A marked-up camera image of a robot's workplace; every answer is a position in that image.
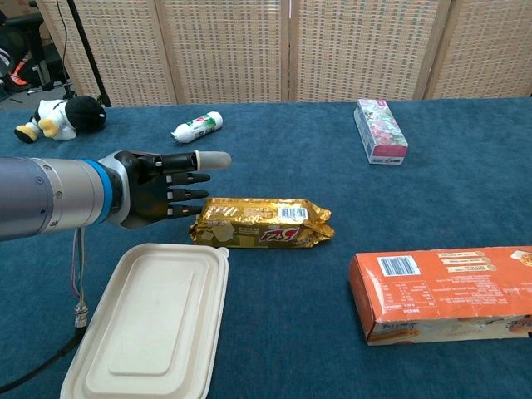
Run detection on black office chair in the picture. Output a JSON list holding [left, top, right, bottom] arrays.
[[0, 11, 74, 101]]

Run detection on blue carpet table cover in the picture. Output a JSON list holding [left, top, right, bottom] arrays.
[[0, 96, 532, 399]]

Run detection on black and white plush toy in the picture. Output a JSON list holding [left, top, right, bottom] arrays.
[[14, 95, 107, 145]]

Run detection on floral print carton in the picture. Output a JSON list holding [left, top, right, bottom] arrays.
[[353, 98, 409, 166]]

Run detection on small white bottle green label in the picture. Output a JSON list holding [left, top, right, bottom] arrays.
[[170, 111, 224, 145]]

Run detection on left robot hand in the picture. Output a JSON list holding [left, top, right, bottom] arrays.
[[98, 150, 233, 230]]

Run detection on woven folding screen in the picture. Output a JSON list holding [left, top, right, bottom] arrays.
[[35, 0, 532, 108]]

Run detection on orange cardboard box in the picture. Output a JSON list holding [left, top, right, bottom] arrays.
[[347, 245, 532, 347]]

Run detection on gold biscuit packet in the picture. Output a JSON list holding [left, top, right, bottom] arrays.
[[189, 197, 336, 250]]

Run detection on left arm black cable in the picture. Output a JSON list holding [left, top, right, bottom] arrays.
[[0, 226, 91, 394]]

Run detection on black tripod stand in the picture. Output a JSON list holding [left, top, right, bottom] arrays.
[[66, 0, 112, 108]]

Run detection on beige lidded food container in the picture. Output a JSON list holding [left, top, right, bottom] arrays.
[[60, 243, 230, 399]]

